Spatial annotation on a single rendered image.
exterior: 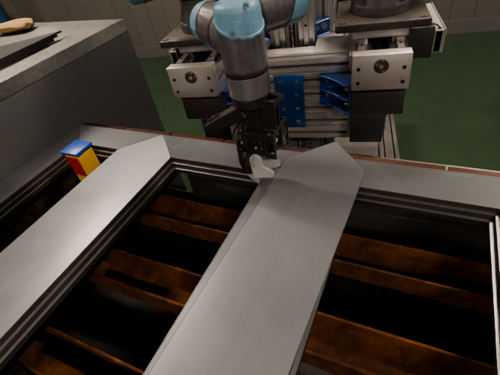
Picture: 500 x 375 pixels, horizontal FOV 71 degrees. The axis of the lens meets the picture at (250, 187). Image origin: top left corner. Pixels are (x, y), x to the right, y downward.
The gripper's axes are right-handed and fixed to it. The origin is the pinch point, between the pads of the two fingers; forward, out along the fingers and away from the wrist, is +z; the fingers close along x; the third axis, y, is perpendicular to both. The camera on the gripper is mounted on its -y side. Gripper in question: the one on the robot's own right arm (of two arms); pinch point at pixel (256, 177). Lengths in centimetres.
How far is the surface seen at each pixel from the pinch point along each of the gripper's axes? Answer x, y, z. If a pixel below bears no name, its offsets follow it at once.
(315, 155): 11.1, 10.0, 0.7
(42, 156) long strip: -5, -65, 1
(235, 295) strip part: -27.2, 8.1, 0.7
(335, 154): 12.6, 14.4, 0.7
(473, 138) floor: 156, 62, 86
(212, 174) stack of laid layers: 1.8, -12.9, 3.1
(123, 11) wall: 265, -283, 36
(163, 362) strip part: -40.3, 3.0, 0.7
